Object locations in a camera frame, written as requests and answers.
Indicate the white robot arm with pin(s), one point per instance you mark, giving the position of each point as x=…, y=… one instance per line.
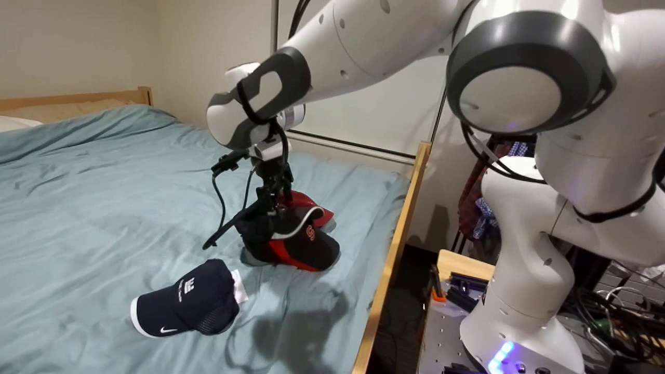
x=386, y=33

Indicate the white pillow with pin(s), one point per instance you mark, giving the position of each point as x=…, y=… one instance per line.
x=18, y=126

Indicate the navy cap with white logo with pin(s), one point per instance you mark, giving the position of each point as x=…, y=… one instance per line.
x=194, y=298

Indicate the black cap with white trim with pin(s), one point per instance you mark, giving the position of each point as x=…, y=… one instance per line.
x=256, y=231

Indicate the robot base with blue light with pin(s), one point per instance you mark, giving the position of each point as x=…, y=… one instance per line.
x=526, y=343

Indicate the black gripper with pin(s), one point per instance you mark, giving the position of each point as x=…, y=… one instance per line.
x=274, y=180

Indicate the wooden bed frame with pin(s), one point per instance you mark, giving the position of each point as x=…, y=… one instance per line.
x=396, y=241

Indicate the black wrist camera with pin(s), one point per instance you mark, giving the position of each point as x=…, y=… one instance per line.
x=226, y=163

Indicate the light blue duvet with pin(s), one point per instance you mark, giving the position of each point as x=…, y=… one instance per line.
x=105, y=221

